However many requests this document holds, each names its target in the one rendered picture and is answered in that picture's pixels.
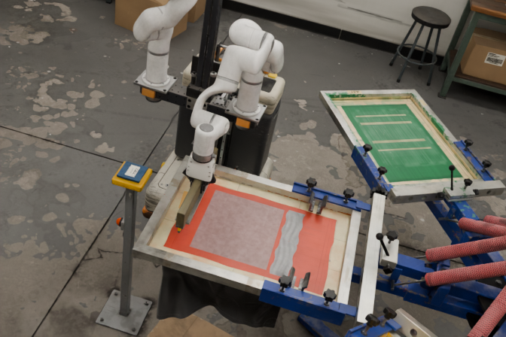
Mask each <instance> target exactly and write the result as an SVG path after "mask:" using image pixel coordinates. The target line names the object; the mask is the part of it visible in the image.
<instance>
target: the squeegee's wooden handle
mask: <svg viewBox="0 0 506 337"><path fill-rule="evenodd" d="M213 151H214V155H218V148H216V147H214V150H213ZM202 184H203V181H201V180H199V179H196V178H195V179H194V182H193V183H192V185H191V188H190V189H189V191H188V193H187V195H186V196H185V198H184V201H183V202H182V204H181V207H180V208H179V210H178V213H177V217H176V224H175V227H178V228H180V229H183V228H184V226H185V224H186V221H187V219H188V217H189V215H190V213H191V211H192V209H193V207H194V205H195V203H196V201H197V199H198V197H199V195H200V189H201V186H202Z"/></svg>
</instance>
